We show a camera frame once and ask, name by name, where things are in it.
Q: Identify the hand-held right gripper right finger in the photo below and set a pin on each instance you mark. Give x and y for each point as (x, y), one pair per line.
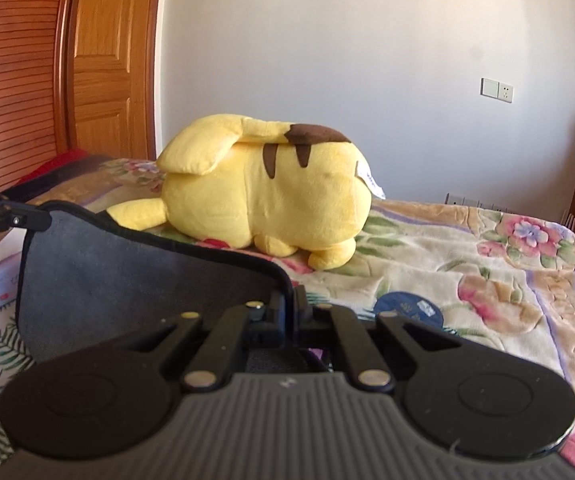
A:
(301, 321)

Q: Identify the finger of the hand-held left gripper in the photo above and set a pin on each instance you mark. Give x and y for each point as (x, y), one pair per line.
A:
(22, 219)

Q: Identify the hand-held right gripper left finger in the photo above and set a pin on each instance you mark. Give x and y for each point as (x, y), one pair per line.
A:
(279, 321)

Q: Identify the grey towel with black edge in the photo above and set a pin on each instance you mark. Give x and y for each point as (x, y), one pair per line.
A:
(117, 285)

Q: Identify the white cardboard box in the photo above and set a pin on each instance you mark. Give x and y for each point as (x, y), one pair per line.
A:
(2, 280)

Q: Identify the red cloth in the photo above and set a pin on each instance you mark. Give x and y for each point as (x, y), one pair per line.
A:
(54, 162)

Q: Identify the round dark blue disc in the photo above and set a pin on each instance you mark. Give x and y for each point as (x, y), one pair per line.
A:
(407, 307)

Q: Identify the yellow plush toy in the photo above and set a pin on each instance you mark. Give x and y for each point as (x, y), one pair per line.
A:
(267, 190)

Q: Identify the wooden louvred wardrobe door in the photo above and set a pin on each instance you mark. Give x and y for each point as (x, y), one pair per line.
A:
(12, 60)

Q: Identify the floral blanket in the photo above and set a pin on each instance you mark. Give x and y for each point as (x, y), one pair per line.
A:
(467, 270)

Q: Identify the wooden panel door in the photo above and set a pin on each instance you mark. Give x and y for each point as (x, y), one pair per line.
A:
(109, 60)

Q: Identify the white wall socket strip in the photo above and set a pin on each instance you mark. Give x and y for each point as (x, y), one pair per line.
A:
(467, 201)

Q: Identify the white wall switch plate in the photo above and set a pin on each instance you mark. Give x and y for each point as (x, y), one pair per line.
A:
(496, 90)

